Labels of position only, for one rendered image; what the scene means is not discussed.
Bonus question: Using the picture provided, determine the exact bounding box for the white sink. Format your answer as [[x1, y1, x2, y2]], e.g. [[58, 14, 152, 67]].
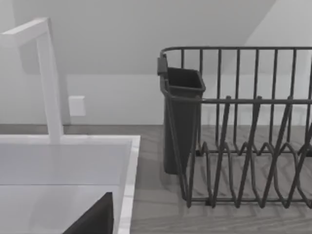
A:
[[0, 135, 141, 234]]

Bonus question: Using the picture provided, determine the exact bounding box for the dark grey cutlery holder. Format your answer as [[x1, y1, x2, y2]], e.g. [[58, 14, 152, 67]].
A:
[[162, 67, 206, 175]]

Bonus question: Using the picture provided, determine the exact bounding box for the white wall socket plate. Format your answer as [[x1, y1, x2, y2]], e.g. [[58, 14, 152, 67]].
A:
[[68, 96, 86, 117]]

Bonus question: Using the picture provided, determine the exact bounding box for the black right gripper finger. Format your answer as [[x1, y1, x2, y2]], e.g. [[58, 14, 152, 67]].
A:
[[62, 192, 115, 234]]

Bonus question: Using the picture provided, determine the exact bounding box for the tall white tap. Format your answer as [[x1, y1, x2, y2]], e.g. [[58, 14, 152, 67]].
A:
[[0, 17, 64, 145]]

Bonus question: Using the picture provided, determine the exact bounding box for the dark grey wire dish rack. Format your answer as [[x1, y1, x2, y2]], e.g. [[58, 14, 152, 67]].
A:
[[157, 46, 312, 209]]

